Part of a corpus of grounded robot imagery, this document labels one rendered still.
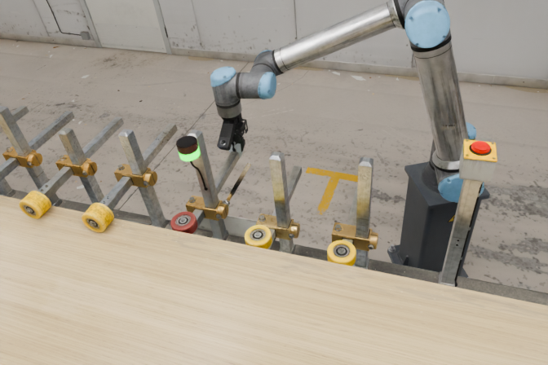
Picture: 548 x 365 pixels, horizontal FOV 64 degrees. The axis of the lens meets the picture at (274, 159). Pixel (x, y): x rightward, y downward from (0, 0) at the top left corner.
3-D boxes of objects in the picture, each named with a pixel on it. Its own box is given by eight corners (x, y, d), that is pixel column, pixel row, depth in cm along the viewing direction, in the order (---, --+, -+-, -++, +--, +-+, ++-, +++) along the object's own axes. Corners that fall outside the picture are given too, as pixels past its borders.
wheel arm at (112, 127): (117, 122, 181) (114, 115, 179) (125, 123, 180) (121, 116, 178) (31, 207, 145) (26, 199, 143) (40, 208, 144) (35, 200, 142)
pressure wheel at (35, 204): (30, 186, 143) (52, 198, 144) (29, 199, 149) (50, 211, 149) (17, 198, 139) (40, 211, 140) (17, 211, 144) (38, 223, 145)
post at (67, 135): (109, 222, 178) (63, 125, 148) (117, 224, 177) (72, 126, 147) (104, 229, 176) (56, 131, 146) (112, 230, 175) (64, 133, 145)
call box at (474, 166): (458, 163, 110) (464, 138, 105) (488, 167, 108) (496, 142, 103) (457, 181, 105) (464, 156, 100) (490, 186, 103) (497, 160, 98)
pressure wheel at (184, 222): (185, 231, 148) (177, 208, 141) (206, 236, 146) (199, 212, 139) (174, 250, 142) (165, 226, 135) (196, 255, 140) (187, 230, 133)
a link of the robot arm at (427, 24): (479, 172, 167) (447, -20, 126) (488, 204, 154) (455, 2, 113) (438, 178, 173) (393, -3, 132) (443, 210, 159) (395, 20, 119)
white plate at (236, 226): (199, 227, 162) (193, 208, 156) (265, 239, 155) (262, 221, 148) (198, 228, 162) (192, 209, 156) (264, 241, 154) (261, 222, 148)
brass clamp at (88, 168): (70, 164, 164) (64, 153, 160) (100, 169, 159) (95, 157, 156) (59, 174, 159) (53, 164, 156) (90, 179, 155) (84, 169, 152)
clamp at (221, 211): (194, 205, 154) (192, 195, 151) (229, 211, 150) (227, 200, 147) (187, 217, 150) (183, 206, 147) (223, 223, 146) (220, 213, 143)
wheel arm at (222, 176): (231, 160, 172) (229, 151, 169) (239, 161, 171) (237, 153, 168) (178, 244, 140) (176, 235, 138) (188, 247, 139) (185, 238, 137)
